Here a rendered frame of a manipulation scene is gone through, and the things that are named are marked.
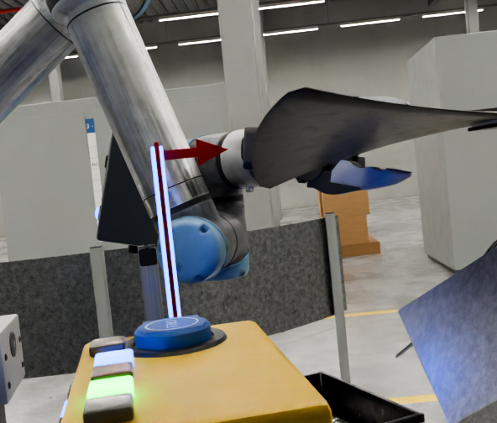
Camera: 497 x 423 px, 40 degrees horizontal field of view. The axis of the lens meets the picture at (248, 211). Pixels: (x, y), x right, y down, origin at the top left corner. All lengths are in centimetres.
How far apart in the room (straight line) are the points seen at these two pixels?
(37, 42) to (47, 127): 605
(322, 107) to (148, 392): 33
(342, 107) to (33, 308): 197
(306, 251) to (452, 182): 417
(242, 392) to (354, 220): 852
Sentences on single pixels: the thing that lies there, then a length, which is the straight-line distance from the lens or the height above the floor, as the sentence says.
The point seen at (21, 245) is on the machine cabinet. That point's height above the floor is 69.
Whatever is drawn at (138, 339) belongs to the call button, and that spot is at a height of 108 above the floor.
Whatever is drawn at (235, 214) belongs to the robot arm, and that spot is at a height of 111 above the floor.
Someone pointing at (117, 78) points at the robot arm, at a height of 128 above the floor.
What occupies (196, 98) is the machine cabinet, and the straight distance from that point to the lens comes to 674.
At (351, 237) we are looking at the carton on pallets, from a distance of 880.
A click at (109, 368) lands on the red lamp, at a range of 32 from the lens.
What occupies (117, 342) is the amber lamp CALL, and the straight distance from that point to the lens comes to 36.
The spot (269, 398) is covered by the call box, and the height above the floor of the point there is 107.
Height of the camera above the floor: 116
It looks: 3 degrees down
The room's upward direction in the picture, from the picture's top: 6 degrees counter-clockwise
